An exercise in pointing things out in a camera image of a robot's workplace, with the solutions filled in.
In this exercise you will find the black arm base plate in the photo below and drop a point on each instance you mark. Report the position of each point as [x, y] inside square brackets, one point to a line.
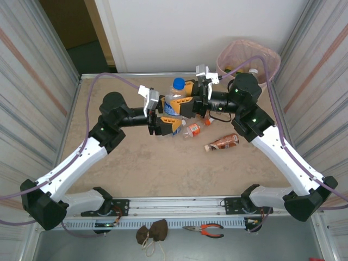
[122, 206]
[231, 206]

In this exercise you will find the tan door frame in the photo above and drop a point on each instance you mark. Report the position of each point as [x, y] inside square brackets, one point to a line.
[100, 30]

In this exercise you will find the orange-label bottle orange cap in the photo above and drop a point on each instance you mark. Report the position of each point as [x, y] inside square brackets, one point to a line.
[193, 130]

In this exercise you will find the red object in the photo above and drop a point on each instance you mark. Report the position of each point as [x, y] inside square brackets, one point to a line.
[316, 259]

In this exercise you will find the pink beige plastic bin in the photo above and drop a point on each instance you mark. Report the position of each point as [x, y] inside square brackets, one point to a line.
[239, 51]

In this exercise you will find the copper brown bottle beige cap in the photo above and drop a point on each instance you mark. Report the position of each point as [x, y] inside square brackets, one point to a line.
[225, 141]

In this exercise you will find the small brown cloth bag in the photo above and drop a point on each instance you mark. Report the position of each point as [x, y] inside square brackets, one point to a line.
[142, 235]

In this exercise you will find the black controller board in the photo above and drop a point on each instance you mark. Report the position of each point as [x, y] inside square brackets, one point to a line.
[103, 227]
[251, 223]

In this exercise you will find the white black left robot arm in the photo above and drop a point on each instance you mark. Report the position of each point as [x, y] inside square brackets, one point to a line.
[76, 160]

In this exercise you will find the large brown cloth bag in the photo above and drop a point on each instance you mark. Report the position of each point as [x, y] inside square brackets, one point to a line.
[160, 229]

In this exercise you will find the brown wooden door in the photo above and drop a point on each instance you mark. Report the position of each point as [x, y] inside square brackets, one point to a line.
[68, 21]

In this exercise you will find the long aluminium mounting rail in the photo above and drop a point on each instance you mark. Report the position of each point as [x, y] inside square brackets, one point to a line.
[176, 205]

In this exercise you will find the blue-label bottle blue cap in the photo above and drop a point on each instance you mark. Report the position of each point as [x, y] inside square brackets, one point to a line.
[174, 98]

